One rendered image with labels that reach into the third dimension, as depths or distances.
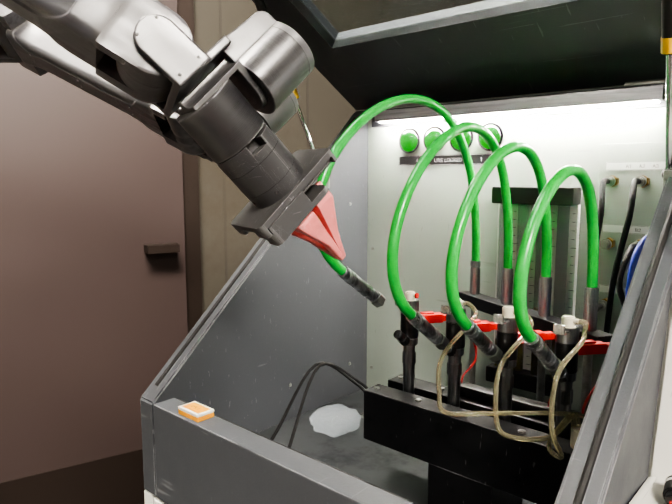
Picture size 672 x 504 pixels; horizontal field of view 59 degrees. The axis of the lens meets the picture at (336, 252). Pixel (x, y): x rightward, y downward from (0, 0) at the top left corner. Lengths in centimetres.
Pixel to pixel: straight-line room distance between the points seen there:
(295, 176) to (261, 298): 59
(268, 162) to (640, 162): 68
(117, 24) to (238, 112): 11
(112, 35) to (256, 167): 15
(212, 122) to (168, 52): 6
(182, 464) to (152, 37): 66
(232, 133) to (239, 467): 50
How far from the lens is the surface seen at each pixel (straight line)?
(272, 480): 81
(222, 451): 88
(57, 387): 242
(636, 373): 69
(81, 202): 231
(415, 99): 92
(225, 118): 50
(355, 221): 127
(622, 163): 105
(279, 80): 53
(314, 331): 122
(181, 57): 50
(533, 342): 70
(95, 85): 90
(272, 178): 52
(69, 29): 52
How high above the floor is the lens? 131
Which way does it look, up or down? 7 degrees down
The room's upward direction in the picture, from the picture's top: straight up
